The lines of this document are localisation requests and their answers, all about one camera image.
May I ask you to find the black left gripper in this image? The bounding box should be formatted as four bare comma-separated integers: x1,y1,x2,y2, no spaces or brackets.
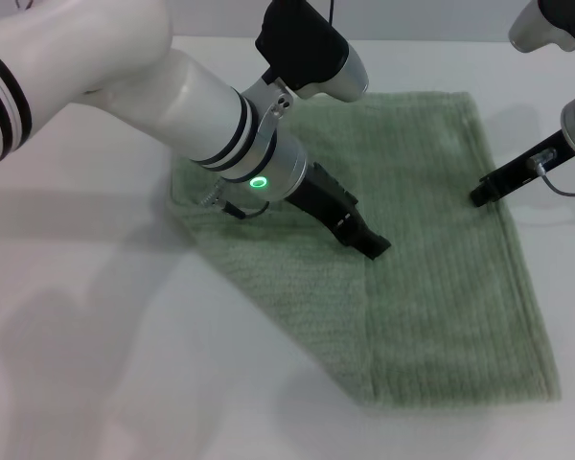
281,161,393,263

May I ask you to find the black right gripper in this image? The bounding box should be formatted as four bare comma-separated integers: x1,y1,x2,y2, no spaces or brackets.
469,126,575,208

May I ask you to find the green ribbed towel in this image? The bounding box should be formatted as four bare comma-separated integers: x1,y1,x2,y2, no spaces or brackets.
165,89,564,408

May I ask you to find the right arm cable with plug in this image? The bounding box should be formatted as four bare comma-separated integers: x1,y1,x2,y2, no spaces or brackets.
525,149,575,198

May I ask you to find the arm cable with plug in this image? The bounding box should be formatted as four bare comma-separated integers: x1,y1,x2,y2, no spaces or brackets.
525,149,575,198
198,180,272,220

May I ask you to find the left arm cable with plug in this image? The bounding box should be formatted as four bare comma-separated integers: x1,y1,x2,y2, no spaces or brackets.
198,180,272,220

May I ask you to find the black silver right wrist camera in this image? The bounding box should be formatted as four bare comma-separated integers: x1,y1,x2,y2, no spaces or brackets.
506,0,575,54

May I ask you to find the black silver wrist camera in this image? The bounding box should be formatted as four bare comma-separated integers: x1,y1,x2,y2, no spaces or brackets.
506,0,575,54
241,0,370,141

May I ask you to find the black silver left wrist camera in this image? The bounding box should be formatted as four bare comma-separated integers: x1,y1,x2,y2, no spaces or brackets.
241,0,370,141

